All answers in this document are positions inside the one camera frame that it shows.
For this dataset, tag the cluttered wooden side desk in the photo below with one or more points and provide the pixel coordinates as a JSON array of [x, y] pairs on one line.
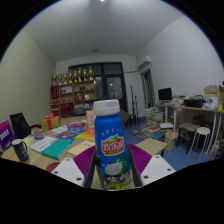
[[196, 108]]

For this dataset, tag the blue drink bottle white cap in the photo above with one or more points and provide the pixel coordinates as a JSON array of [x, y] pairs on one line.
[[111, 133]]

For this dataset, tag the black mug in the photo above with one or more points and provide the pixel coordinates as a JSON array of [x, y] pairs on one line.
[[20, 150]]

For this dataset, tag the large manila envelope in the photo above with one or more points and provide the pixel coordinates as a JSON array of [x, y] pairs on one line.
[[80, 148]]

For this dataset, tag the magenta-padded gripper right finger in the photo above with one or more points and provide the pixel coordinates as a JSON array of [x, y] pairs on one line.
[[156, 168]]

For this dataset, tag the black office chair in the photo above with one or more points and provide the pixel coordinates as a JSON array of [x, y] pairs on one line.
[[19, 125]]

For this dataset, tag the standing orange white card box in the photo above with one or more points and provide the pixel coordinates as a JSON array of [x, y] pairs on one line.
[[90, 117]]

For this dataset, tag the orange red book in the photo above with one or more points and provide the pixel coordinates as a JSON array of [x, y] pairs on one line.
[[86, 134]]

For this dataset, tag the white round stool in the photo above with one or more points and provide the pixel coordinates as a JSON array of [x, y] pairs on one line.
[[200, 131]]

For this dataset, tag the wooden shelf unit with trophies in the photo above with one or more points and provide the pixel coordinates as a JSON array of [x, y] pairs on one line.
[[71, 96]]

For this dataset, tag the dark glass double door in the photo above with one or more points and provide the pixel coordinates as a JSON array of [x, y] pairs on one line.
[[111, 86]]

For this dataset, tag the black tripod stand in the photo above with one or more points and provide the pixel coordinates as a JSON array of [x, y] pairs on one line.
[[132, 100]]

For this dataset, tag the grey padded chair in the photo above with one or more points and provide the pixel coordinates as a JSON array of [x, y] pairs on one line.
[[124, 116]]

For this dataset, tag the yellow gift box red ribbon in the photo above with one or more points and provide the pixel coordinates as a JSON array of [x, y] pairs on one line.
[[50, 123]]

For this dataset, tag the purple sign board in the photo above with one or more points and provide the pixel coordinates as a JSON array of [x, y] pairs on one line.
[[5, 136]]

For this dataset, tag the black computer monitor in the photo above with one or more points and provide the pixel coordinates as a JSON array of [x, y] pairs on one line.
[[165, 94]]

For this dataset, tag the white paper booklet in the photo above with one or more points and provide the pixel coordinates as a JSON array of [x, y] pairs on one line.
[[43, 144]]

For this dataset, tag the teal book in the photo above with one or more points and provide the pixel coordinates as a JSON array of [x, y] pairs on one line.
[[57, 149]]

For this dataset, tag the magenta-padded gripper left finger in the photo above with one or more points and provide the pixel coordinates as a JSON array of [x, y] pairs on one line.
[[66, 170]]

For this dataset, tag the pile of books on floor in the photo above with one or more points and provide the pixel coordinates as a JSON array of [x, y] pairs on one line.
[[153, 121]]

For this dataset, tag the white wall air conditioner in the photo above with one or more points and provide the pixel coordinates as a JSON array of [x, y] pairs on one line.
[[144, 62]]

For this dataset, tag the colourful printed booklet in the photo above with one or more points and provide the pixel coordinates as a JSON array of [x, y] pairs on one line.
[[38, 134]]

